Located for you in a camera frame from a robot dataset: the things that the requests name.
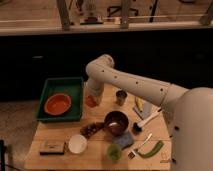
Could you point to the orange bowl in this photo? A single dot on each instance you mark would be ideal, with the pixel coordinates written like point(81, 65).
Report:
point(57, 104)

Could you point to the metal cup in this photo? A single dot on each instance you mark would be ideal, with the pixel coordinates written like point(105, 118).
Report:
point(121, 96)

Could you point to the black sponge block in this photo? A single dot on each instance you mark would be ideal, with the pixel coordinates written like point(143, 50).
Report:
point(52, 148)

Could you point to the black white brush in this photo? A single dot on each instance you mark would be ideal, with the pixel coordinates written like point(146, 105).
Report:
point(137, 127)

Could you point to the bunch of dark grapes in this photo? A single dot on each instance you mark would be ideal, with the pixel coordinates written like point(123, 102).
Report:
point(91, 129)

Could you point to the yellow banana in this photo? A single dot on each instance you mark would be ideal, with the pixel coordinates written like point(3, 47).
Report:
point(139, 103)

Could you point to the dark brown bowl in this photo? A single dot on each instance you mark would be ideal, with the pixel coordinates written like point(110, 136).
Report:
point(116, 123)

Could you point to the blue cloth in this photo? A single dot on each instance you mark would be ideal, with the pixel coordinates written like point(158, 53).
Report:
point(124, 141)

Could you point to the grey cloth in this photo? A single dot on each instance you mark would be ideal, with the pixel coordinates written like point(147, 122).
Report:
point(143, 110)

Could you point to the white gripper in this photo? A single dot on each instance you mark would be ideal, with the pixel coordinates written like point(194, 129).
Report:
point(94, 89)

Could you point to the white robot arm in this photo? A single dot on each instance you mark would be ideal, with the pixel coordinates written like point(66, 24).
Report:
point(192, 110)

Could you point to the green plastic tray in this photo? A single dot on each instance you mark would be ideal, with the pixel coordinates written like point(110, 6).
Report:
point(72, 86)

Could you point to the metal fork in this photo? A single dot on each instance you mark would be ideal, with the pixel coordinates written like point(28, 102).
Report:
point(135, 151)

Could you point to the white paper cup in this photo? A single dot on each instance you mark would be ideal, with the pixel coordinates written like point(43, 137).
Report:
point(77, 144)

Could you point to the green cucumber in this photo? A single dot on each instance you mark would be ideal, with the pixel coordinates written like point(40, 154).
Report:
point(157, 147)

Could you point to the wooden table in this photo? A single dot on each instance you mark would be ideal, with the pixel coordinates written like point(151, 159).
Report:
point(94, 157)

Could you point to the red apple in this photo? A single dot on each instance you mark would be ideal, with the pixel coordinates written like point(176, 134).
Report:
point(90, 101)

